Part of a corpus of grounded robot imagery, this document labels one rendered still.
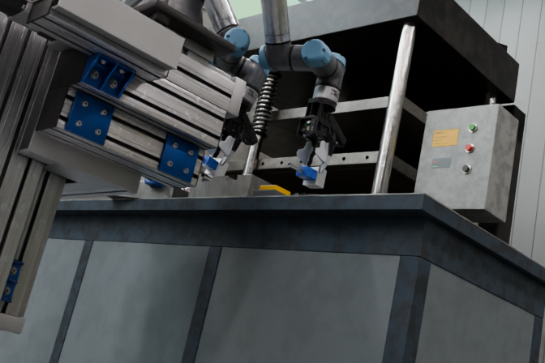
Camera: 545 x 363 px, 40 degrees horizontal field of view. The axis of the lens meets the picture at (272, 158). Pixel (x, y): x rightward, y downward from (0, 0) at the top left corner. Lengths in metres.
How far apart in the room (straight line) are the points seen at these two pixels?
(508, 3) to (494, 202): 2.89
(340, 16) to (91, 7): 1.97
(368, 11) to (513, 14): 2.34
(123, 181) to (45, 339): 1.07
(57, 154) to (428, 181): 1.59
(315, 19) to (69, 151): 1.92
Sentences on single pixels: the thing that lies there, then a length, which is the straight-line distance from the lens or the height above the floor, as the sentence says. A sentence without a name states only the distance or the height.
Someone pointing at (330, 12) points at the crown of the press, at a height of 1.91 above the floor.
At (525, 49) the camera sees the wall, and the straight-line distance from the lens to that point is 5.21.
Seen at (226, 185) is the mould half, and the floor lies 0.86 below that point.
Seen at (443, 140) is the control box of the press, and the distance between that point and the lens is 2.88.
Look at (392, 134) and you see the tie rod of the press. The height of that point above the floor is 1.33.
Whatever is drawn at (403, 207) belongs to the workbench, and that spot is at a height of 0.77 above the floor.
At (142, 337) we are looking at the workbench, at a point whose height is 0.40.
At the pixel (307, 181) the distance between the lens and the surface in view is 2.15.
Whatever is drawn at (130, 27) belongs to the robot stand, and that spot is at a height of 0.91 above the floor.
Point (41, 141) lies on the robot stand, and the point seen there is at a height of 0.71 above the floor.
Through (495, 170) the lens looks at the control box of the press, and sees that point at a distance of 2.77.
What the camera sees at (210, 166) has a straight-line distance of 2.24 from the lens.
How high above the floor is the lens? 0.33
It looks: 17 degrees up
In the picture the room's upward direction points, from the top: 13 degrees clockwise
